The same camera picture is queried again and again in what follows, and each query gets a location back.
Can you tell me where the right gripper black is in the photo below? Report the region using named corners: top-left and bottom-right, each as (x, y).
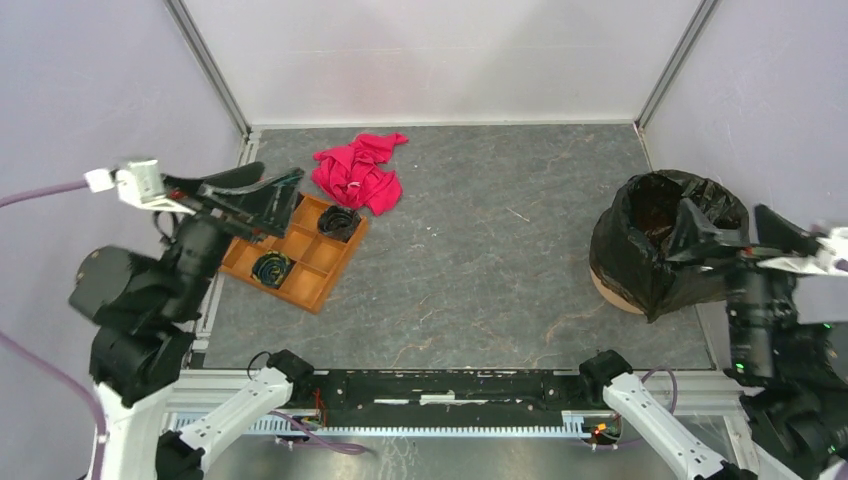
top-left (666, 192), bottom-right (819, 373)

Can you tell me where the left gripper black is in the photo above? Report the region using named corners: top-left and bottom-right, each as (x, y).
top-left (166, 158), bottom-right (310, 314)

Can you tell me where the black plastic trash bag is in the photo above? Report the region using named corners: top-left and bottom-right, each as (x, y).
top-left (589, 169), bottom-right (749, 323)

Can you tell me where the orange trash bin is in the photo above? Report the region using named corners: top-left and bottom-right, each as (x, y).
top-left (589, 269), bottom-right (644, 315)

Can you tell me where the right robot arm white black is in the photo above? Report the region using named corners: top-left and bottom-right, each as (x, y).
top-left (577, 200), bottom-right (847, 479)

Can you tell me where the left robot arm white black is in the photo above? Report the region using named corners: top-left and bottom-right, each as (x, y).
top-left (69, 159), bottom-right (314, 479)

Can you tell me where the black bag roll front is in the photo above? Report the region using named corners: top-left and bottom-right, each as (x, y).
top-left (251, 250), bottom-right (296, 290)

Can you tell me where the black bag roll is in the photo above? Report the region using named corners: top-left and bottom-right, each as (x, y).
top-left (251, 250), bottom-right (296, 290)
top-left (317, 205), bottom-right (362, 243)

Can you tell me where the black bag roll middle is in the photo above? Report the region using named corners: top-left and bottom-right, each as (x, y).
top-left (317, 205), bottom-right (362, 243)

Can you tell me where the crumpled red cloth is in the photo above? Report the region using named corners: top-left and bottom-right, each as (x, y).
top-left (311, 133), bottom-right (409, 216)

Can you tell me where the orange compartment tray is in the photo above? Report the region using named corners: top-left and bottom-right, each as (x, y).
top-left (219, 194), bottom-right (369, 314)

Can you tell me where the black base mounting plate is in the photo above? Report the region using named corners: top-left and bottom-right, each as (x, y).
top-left (281, 369), bottom-right (609, 428)

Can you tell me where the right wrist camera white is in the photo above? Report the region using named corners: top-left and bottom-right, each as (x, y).
top-left (757, 227), bottom-right (847, 277)

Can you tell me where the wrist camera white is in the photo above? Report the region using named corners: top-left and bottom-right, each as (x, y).
top-left (84, 159), bottom-right (195, 215)
top-left (757, 227), bottom-right (847, 277)

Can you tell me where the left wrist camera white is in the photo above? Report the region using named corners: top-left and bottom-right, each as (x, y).
top-left (84, 159), bottom-right (195, 215)

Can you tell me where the left aluminium corner post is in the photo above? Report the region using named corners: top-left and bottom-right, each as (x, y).
top-left (164, 0), bottom-right (252, 138)

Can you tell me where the aluminium corner post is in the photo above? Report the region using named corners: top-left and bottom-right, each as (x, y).
top-left (633, 0), bottom-right (721, 134)
top-left (164, 0), bottom-right (252, 138)

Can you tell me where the aluminium frame rail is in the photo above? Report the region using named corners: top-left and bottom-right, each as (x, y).
top-left (165, 369), bottom-right (293, 419)

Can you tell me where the right aluminium corner post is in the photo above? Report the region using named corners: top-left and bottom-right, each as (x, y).
top-left (633, 0), bottom-right (721, 134)

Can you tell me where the white slotted cable duct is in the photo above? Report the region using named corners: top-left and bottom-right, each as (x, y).
top-left (173, 411), bottom-right (588, 439)

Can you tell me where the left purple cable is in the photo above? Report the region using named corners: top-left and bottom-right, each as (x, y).
top-left (0, 181), bottom-right (111, 480)

